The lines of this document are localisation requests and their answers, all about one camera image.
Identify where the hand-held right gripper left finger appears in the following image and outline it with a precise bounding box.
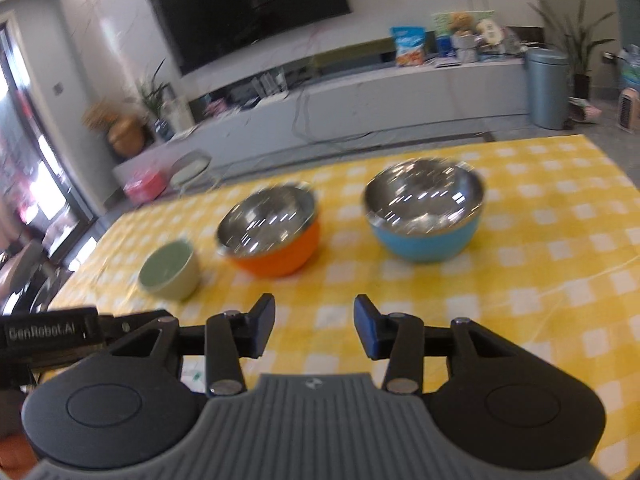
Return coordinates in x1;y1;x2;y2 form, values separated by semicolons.
102;292;277;397

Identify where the leafy plant in glass vase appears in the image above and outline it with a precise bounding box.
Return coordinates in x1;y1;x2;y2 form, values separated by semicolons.
137;57;173;141

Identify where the white fruit-print plate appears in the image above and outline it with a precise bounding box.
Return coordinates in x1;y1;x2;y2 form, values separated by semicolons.
180;356;208;395

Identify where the orange vase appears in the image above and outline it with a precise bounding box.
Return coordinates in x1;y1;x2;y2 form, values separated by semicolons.
107;116;146;157

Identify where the blue steel bowl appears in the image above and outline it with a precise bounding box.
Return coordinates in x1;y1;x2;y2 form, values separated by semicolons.
362;157;487;263

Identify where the long-leaf potted plant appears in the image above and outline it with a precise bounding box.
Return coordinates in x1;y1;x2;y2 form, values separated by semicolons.
530;0;618;101

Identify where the green ceramic bowl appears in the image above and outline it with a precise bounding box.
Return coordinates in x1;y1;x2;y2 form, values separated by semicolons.
137;238;201;302

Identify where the small pink heater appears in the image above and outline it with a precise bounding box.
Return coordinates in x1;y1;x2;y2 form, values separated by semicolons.
617;87;640;133

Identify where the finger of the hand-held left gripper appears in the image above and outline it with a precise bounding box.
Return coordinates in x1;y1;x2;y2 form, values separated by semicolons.
97;310;173;348

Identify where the portrait drawing frame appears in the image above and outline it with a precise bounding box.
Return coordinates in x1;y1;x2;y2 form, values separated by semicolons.
162;97;195;131

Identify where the teddy bear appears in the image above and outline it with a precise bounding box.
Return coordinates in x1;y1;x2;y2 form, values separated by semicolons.
447;11;476;36

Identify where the blue snack bag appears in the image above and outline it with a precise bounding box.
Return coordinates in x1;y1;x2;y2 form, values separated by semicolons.
390;26;427;67

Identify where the pink storage box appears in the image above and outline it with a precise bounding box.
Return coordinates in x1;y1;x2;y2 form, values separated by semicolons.
123;169;166;206

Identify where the grey trash can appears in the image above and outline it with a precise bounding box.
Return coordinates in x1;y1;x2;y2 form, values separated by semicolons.
523;47;571;130

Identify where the clear plastic bag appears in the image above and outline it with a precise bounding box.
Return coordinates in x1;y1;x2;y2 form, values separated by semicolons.
617;45;640;91

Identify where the white router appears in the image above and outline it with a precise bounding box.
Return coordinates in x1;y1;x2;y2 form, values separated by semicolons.
250;70;288;97

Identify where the wall television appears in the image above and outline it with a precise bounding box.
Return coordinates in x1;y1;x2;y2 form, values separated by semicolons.
147;0;352;77

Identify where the black cable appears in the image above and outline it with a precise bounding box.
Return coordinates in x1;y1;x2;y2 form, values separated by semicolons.
292;87;381;143

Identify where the green printed card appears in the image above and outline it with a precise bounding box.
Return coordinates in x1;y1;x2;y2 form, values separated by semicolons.
431;10;496;58

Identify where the yellow checkered tablecloth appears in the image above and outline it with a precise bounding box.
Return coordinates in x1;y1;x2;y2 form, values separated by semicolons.
47;133;640;480

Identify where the grey television cabinet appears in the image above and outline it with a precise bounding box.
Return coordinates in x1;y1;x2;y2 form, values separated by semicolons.
112;52;531;181

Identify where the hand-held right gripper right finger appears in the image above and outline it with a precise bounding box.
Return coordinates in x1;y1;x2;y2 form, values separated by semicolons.
353;294;526;395

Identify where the red cloth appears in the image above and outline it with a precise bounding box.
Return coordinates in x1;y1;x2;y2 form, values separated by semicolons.
0;432;38;480

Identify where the orange steel bowl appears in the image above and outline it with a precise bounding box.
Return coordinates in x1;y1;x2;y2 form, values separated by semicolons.
215;182;321;278

